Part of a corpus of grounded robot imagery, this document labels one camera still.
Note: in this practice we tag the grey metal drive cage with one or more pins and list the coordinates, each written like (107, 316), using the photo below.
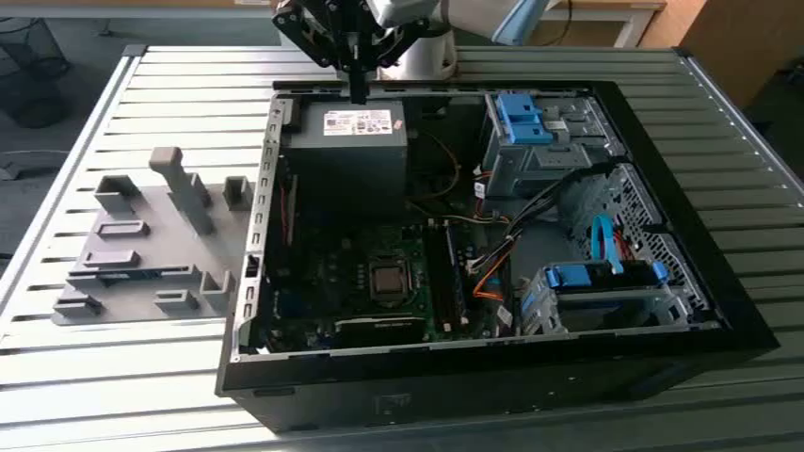
(552, 165)

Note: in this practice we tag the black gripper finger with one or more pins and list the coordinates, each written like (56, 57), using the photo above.
(302, 33)
(396, 47)

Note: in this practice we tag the black open PC case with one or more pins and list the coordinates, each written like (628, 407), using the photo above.
(440, 391)

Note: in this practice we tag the silver CPU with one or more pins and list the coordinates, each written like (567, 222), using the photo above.
(390, 280)

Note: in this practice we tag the hard disk in blue carrier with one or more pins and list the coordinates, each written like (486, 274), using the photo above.
(571, 275)

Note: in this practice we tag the CPU socket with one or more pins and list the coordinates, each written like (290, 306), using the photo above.
(390, 260)

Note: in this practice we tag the black graphics card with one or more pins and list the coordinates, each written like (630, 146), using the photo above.
(376, 329)

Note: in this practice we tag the green motherboard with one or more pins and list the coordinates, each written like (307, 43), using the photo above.
(327, 282)

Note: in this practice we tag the wooden cabinet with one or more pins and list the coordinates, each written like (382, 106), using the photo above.
(742, 42)

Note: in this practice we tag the grey power supply unit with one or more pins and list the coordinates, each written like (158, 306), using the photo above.
(352, 160)

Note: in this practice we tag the brown wooden panel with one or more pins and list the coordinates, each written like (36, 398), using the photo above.
(672, 23)

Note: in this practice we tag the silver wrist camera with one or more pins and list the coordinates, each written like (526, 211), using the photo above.
(402, 11)

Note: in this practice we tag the blue RAM stick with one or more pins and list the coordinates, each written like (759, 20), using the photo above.
(119, 278)

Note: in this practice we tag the grey parts rack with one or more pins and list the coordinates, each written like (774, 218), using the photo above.
(188, 202)

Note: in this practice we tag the pale grey floor stand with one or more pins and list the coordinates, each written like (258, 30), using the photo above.
(38, 156)

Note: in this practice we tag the blue disk carrier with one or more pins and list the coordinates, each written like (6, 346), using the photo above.
(522, 122)

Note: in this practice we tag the white desk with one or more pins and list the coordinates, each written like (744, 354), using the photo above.
(635, 28)

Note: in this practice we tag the black mesh waste basket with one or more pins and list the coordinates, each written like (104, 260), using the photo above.
(35, 94)

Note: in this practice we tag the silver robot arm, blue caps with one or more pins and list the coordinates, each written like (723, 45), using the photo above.
(427, 56)

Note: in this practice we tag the grey desk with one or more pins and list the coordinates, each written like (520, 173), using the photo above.
(188, 12)

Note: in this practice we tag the grey metal disk bay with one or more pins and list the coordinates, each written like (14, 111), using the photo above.
(615, 296)

